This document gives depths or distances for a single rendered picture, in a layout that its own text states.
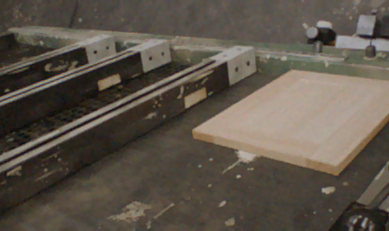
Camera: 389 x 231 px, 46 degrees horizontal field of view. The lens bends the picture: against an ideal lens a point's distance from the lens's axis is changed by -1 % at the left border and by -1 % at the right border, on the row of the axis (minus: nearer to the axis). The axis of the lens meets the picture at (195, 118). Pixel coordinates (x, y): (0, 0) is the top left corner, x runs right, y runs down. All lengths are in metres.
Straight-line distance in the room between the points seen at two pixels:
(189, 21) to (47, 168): 1.97
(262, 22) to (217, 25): 0.29
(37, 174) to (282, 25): 1.73
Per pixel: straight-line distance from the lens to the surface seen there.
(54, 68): 1.55
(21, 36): 2.24
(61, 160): 0.88
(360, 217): 0.43
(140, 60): 1.40
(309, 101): 1.04
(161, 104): 1.02
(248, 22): 2.47
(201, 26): 2.65
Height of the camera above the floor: 1.97
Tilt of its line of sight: 51 degrees down
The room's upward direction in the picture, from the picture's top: 77 degrees counter-clockwise
